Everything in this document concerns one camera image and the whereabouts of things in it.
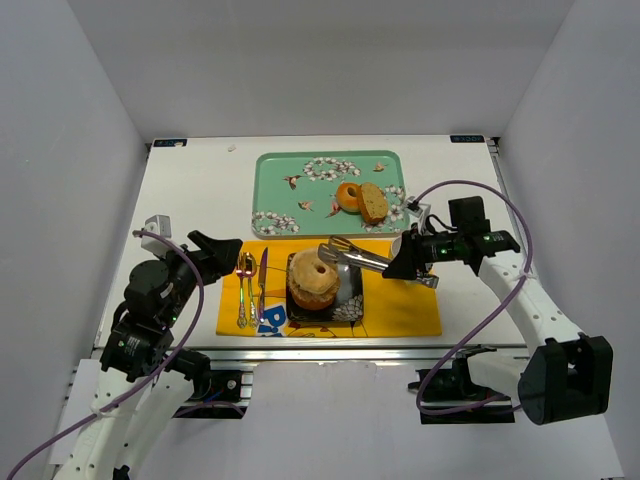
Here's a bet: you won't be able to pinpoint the silver metal tongs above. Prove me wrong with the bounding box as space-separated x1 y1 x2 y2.
318 236 439 289

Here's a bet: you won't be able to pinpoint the plain beige bagel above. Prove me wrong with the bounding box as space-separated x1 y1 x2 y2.
288 247 340 295

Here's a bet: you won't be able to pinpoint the orange sugared bundt cake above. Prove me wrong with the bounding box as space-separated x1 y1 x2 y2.
289 286 338 311

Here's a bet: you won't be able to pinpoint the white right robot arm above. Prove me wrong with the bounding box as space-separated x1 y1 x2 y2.
382 196 613 425

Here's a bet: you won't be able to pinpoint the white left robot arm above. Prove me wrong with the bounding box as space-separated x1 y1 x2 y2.
55 230 243 479

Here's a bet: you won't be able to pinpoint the brown bread slice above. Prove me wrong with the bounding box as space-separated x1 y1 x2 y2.
357 182 388 224

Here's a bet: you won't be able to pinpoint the pale yellow mug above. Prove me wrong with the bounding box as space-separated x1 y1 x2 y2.
389 237 403 259

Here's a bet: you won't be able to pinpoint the iridescent spoon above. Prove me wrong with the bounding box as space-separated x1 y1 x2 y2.
236 252 253 329

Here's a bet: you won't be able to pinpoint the iridescent knife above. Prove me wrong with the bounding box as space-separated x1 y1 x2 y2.
258 247 269 324

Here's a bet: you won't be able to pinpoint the yellow printed placemat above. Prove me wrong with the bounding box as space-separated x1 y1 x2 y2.
216 239 442 339

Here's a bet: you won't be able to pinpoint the small orange donut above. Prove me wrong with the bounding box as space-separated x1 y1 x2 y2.
335 182 360 214

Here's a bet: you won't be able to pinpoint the black floral square plate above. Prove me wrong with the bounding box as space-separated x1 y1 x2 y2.
286 253 364 323

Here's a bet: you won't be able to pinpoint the green floral tray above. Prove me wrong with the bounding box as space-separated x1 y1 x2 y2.
251 150 409 238

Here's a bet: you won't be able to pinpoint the blue label sticker right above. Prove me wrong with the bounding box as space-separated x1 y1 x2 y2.
449 134 486 143

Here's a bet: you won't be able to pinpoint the blue label sticker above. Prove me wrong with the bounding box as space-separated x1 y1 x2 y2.
152 138 187 148
449 134 486 143

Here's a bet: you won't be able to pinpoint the blue label sticker left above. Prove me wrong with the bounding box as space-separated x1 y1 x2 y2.
152 138 187 148

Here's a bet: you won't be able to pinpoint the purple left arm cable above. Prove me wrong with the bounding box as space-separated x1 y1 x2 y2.
0 229 205 480

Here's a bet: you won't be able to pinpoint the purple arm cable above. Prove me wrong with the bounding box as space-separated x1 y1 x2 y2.
0 229 205 480
407 179 537 417

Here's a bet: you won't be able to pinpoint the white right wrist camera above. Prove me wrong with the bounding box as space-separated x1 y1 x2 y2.
405 196 431 235

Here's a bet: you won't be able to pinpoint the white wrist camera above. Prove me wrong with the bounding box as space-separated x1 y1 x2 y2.
405 196 431 235
133 214 172 258

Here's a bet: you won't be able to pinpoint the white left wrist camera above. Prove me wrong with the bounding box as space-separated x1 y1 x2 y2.
133 214 172 258

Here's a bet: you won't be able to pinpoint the aluminium table frame rail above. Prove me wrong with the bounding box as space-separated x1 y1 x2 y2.
92 344 531 365

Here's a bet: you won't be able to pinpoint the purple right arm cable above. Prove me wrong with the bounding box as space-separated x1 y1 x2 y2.
407 179 537 417

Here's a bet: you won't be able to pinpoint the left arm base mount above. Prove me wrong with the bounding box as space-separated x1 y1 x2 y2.
164 349 247 419

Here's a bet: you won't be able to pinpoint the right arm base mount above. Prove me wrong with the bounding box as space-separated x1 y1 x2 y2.
418 347 516 426

